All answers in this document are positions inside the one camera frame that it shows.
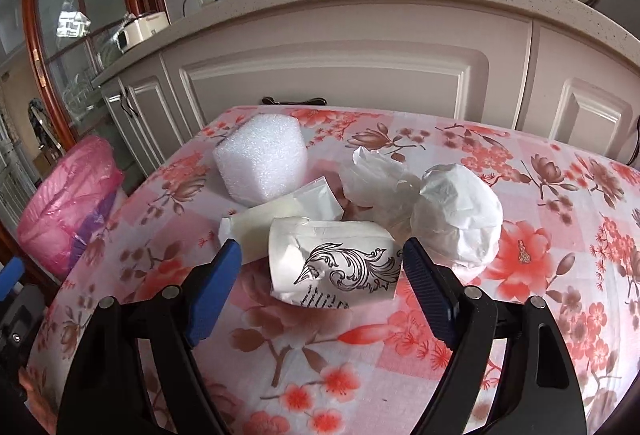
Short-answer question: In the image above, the paper cup black print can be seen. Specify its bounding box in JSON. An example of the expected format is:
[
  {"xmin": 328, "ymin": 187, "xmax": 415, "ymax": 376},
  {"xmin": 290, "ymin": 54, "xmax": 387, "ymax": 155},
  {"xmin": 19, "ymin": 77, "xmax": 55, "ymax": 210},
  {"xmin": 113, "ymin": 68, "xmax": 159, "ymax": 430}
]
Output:
[{"xmin": 267, "ymin": 216, "xmax": 403, "ymax": 311}]

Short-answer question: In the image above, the white rice cooker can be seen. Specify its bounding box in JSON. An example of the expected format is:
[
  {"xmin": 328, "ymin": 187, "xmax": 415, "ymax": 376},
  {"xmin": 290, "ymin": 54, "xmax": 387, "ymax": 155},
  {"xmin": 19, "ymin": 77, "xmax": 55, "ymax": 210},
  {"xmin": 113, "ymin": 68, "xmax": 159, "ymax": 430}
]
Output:
[{"xmin": 116, "ymin": 10, "xmax": 171, "ymax": 53}]

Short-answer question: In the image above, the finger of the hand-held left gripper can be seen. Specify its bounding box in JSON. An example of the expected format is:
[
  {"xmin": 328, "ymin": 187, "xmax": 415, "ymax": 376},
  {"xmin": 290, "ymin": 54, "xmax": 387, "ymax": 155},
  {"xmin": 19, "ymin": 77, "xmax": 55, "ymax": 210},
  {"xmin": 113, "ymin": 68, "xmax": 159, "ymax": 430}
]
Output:
[{"xmin": 0, "ymin": 257, "xmax": 25, "ymax": 302}]

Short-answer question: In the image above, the white foam block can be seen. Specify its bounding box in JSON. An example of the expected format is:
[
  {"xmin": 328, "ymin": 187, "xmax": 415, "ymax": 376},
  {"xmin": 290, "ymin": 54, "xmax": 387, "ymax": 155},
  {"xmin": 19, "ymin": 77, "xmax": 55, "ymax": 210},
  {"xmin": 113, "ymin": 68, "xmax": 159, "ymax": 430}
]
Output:
[{"xmin": 212, "ymin": 112, "xmax": 308, "ymax": 208}]

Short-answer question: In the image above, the white plastic packet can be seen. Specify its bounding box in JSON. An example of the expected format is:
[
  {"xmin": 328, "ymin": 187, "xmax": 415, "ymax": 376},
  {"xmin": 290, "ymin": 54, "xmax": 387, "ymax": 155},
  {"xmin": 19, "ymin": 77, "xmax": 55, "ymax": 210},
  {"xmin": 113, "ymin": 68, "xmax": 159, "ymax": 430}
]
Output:
[{"xmin": 218, "ymin": 176, "xmax": 346, "ymax": 261}]

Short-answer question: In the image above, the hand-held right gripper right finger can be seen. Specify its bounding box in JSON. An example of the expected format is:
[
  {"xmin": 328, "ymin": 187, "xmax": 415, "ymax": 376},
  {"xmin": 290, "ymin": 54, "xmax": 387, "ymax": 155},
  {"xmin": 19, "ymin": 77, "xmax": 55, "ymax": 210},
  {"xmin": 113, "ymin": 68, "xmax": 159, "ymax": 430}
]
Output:
[{"xmin": 402, "ymin": 237, "xmax": 588, "ymax": 435}]

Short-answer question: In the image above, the white crumpled tissue ball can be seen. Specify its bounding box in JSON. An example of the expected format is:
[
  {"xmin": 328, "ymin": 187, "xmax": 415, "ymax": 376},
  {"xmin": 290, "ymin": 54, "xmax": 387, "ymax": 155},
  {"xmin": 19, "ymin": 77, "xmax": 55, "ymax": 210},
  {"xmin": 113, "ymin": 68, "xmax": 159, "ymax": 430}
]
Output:
[{"xmin": 410, "ymin": 164, "xmax": 503, "ymax": 268}]

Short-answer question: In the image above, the pink floral tablecloth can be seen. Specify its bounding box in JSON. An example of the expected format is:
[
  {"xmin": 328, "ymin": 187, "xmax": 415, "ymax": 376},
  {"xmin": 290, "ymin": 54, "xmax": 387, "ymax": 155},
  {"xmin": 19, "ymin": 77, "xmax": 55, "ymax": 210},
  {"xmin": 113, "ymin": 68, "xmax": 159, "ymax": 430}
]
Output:
[{"xmin": 22, "ymin": 104, "xmax": 640, "ymax": 435}]

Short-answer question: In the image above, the white crumpled tissue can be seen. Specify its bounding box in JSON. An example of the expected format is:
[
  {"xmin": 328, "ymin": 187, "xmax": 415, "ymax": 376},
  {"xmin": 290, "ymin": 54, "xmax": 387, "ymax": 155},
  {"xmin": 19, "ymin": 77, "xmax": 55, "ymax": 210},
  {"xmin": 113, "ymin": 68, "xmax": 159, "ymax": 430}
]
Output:
[{"xmin": 340, "ymin": 146, "xmax": 421, "ymax": 226}]

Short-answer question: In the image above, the white kitchen cabinet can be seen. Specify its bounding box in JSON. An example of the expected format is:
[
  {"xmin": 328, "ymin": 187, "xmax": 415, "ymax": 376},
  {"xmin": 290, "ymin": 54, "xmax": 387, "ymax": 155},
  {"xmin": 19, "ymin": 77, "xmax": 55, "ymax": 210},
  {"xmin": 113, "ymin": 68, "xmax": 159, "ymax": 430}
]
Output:
[{"xmin": 92, "ymin": 0, "xmax": 640, "ymax": 176}]

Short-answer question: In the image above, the pink bag lined trash bin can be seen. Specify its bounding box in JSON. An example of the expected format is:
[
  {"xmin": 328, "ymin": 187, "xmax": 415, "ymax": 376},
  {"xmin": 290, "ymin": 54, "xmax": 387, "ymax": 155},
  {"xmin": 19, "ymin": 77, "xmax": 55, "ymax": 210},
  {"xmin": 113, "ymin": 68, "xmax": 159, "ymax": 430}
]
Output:
[{"xmin": 17, "ymin": 136, "xmax": 125, "ymax": 278}]

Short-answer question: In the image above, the black strap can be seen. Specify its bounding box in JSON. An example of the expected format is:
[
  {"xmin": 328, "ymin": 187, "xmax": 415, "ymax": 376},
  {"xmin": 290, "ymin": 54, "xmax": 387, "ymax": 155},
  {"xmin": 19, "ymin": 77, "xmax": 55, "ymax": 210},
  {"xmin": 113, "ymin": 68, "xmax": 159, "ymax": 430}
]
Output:
[{"xmin": 262, "ymin": 96, "xmax": 328, "ymax": 106}]

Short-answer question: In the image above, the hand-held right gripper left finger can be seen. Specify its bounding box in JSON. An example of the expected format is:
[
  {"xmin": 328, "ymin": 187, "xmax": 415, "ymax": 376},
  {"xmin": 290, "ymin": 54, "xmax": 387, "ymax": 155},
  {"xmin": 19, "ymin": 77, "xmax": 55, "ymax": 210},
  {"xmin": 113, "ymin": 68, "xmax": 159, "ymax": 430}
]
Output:
[{"xmin": 55, "ymin": 239, "xmax": 243, "ymax": 435}]

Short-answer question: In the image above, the wooden framed glass door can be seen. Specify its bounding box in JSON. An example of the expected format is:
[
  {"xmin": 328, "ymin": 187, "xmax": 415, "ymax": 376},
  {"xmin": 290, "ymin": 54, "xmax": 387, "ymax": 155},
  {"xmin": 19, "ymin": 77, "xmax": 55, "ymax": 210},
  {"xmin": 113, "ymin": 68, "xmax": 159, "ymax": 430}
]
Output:
[{"xmin": 20, "ymin": 0, "xmax": 171, "ymax": 148}]

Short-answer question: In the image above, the dark cloth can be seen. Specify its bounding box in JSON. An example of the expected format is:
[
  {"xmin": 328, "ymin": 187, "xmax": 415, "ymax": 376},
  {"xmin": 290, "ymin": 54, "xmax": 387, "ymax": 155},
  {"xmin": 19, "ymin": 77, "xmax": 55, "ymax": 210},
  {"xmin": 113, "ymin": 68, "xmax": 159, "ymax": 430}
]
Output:
[{"xmin": 27, "ymin": 98, "xmax": 57, "ymax": 151}]

